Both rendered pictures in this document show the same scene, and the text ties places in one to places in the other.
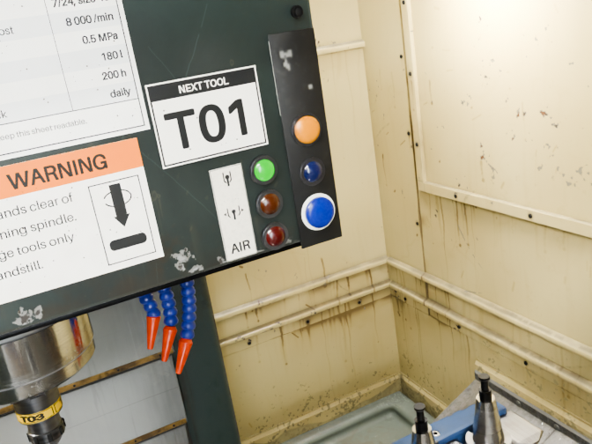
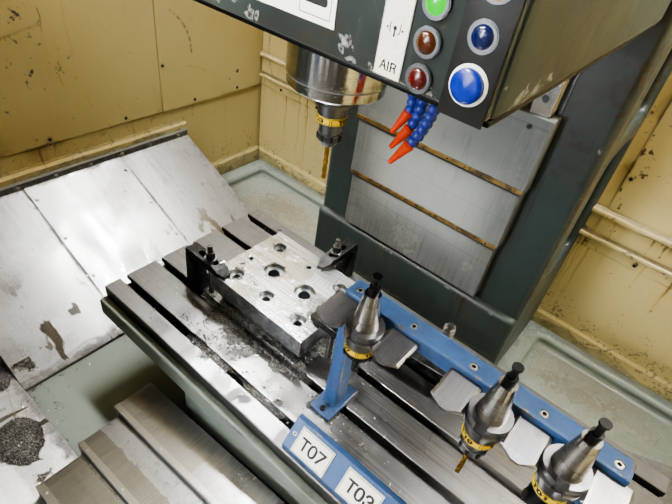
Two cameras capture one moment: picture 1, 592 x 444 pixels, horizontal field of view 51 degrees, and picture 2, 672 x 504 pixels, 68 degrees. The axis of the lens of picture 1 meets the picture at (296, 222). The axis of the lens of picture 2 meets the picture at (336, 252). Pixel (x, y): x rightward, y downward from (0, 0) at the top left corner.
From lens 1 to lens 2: 0.43 m
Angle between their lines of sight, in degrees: 54
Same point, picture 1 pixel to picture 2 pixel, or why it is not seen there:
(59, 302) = (267, 17)
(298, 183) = (462, 40)
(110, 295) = (294, 35)
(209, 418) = (516, 266)
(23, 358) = (306, 66)
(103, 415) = (451, 193)
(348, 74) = not seen: outside the picture
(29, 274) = not seen: outside the picture
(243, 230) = (395, 52)
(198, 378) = (530, 233)
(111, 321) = (497, 135)
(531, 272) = not seen: outside the picture
